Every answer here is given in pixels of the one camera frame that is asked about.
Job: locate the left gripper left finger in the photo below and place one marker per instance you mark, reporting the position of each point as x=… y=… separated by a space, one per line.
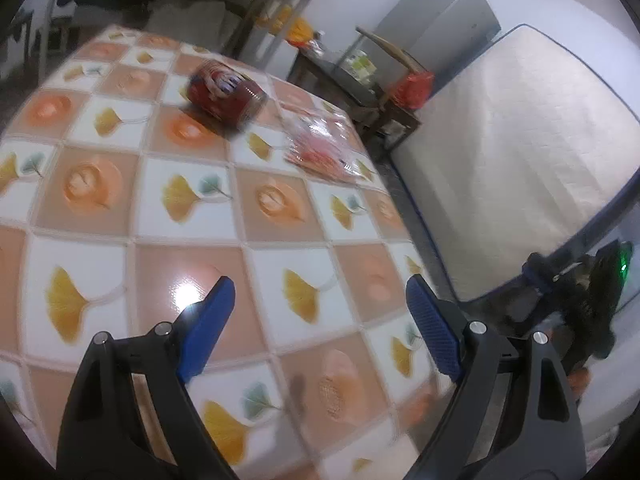
x=102 y=435

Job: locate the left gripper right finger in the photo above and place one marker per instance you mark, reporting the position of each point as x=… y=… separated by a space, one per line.
x=512 y=414

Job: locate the right hand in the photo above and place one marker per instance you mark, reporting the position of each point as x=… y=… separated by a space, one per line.
x=567 y=344

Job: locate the white mattress blue trim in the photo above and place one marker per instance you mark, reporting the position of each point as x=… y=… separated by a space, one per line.
x=515 y=155

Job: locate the red plastic bag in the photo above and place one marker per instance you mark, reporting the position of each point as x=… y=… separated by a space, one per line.
x=412 y=91

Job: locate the wooden armchair black seat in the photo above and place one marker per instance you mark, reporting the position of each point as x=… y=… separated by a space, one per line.
x=369 y=105

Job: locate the clear pink plastic wrapper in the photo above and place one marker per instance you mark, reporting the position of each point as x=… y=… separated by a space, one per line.
x=321 y=146

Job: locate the grey metal cabinet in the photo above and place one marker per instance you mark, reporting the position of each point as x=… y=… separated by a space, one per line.
x=442 y=35

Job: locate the red snack can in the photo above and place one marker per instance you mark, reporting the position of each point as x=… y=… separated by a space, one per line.
x=224 y=93

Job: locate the yellow plastic bag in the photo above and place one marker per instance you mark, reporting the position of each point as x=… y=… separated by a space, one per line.
x=300 y=33

